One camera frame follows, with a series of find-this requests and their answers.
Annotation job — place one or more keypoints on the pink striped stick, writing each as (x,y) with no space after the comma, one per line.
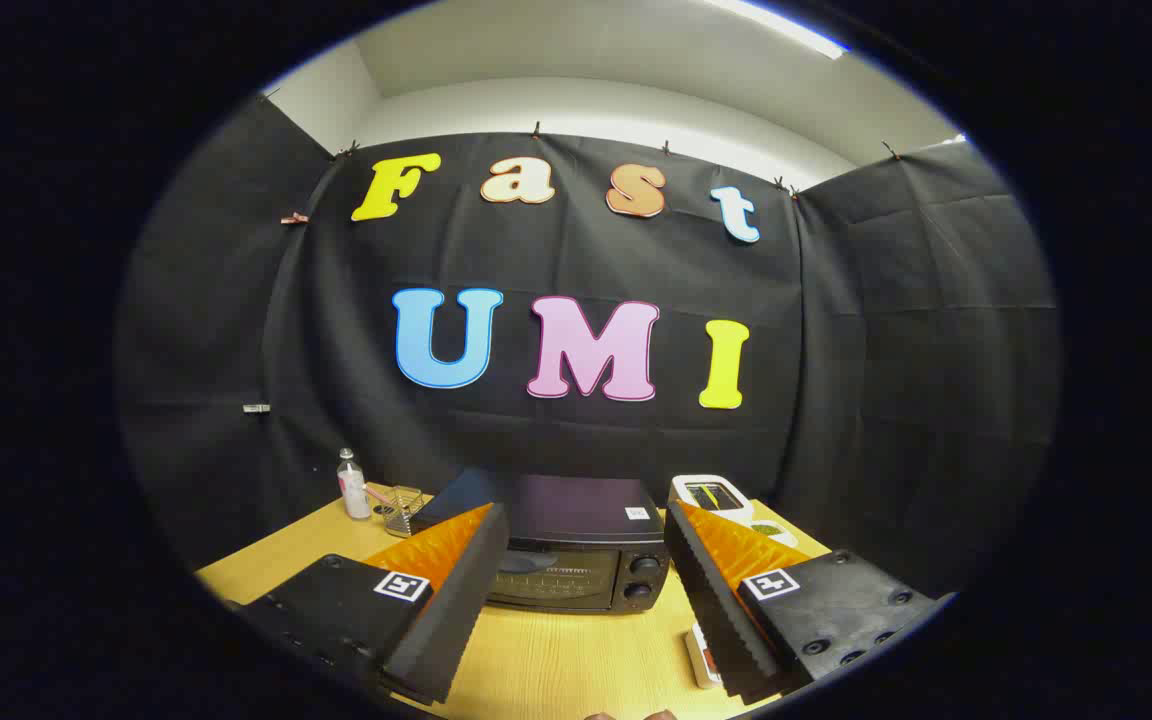
(377,495)

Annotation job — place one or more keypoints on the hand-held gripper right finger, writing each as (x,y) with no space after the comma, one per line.
(711,600)

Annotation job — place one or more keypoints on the white pop-up toaster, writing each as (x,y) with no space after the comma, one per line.
(711,495)

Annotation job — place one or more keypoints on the clear bottle with pink label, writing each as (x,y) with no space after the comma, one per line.
(353,495)

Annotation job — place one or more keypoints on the white plastic tray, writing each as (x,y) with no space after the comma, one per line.
(704,675)

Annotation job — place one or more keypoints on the black toaster oven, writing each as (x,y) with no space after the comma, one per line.
(576,520)

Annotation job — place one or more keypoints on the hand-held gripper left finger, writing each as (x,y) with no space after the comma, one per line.
(456,610)

